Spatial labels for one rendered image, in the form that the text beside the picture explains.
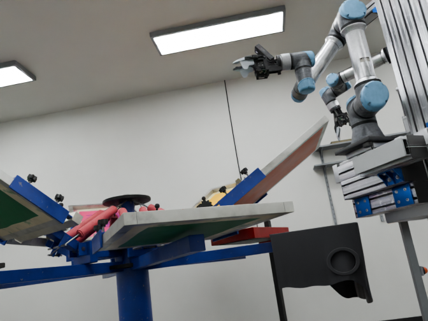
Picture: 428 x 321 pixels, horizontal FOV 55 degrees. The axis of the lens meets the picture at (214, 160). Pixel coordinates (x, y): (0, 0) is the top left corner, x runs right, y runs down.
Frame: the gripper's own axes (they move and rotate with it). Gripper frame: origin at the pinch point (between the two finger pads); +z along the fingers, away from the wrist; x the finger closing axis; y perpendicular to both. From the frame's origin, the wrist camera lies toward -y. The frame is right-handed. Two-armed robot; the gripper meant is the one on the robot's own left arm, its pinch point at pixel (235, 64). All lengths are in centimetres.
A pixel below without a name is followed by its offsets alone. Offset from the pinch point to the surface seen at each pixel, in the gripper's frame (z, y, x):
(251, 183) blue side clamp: -4, 37, 61
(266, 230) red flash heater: -24, 35, 193
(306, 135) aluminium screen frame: -39, 15, 54
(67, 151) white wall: 188, -120, 298
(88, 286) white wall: 170, 42, 318
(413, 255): -85, 85, 74
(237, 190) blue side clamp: 4, 39, 62
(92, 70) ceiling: 126, -161, 201
